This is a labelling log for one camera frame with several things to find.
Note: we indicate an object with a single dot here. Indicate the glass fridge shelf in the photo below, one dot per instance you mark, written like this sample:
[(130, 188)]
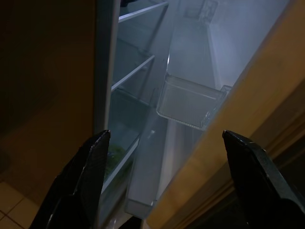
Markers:
[(143, 11), (133, 71)]

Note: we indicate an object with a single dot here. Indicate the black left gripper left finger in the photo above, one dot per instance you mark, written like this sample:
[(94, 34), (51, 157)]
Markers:
[(78, 181)]

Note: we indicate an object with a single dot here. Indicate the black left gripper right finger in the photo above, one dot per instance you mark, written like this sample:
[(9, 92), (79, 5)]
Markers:
[(259, 181)]

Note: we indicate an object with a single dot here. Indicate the tall steel fridge door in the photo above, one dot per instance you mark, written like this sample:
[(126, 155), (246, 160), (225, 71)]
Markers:
[(238, 107)]

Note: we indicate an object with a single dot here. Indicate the clear fridge door bin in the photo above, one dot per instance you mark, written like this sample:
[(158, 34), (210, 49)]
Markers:
[(190, 102), (140, 207)]

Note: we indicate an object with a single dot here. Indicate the glass crisper drawer cover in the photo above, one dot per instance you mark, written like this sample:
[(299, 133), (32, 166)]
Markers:
[(121, 164)]

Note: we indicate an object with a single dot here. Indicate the green leafy vegetables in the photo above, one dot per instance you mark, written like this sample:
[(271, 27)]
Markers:
[(115, 152)]

